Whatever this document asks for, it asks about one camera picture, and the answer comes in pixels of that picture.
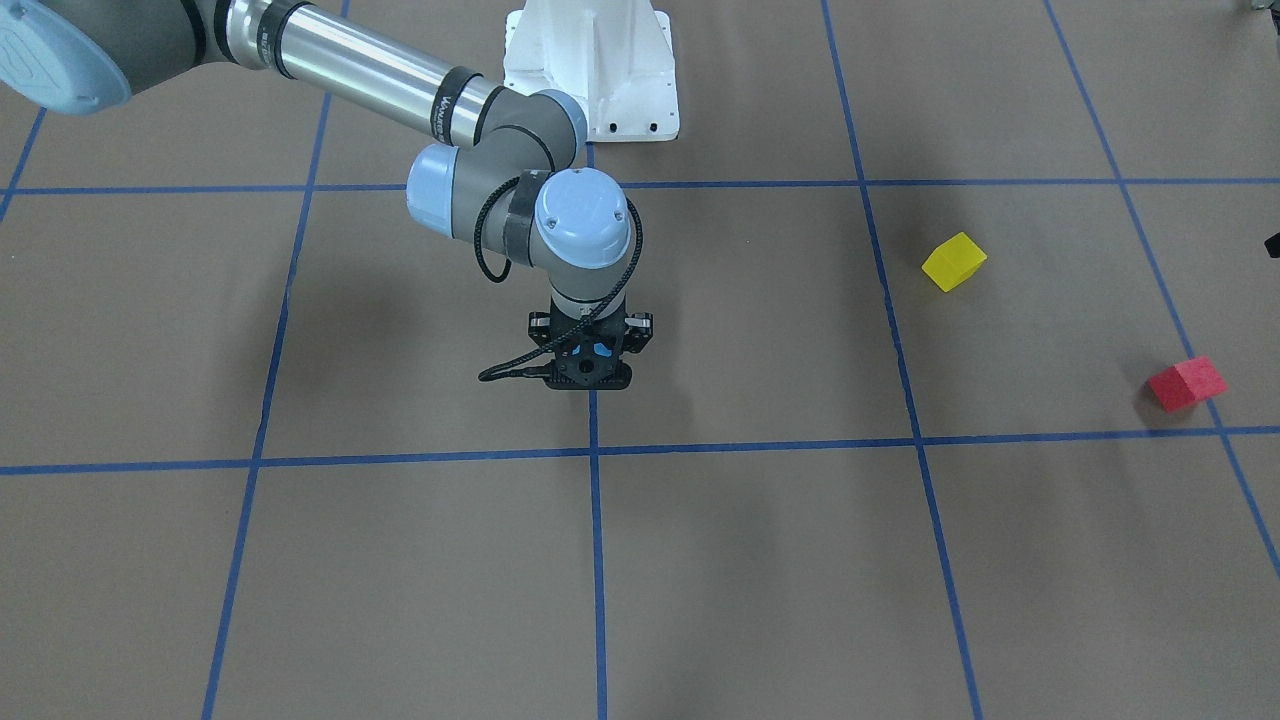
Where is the white pedestal column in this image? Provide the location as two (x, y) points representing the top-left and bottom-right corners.
(503, 1), (681, 143)

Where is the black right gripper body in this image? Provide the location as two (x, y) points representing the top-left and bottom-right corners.
(529, 301), (653, 355)

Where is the black camera cable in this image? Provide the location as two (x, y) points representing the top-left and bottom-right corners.
(472, 172), (645, 383)

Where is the red cube block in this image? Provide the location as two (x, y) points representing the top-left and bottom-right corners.
(1146, 356), (1229, 413)

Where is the yellow cube block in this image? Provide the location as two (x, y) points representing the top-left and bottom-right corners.
(922, 232), (988, 293)

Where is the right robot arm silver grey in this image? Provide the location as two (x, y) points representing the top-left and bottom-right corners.
(3, 1), (652, 372)

